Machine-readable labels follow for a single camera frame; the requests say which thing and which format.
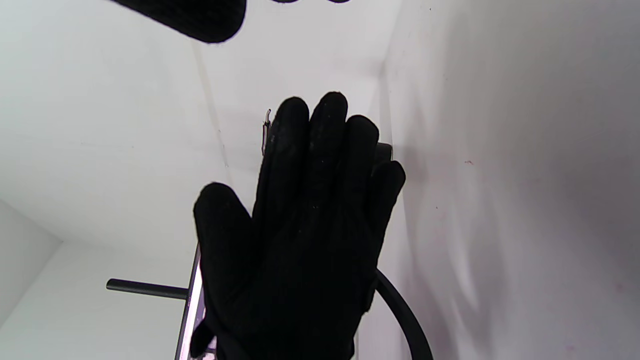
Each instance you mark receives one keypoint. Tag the grey flat panel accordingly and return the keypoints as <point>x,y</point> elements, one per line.
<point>192,310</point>

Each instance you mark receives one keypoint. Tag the person's left hand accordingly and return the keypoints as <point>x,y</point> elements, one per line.
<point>300,240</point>

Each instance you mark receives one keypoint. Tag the person's right hand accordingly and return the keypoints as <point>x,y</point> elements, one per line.
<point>200,20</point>

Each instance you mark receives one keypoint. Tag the black rod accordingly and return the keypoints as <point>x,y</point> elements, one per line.
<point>145,289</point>

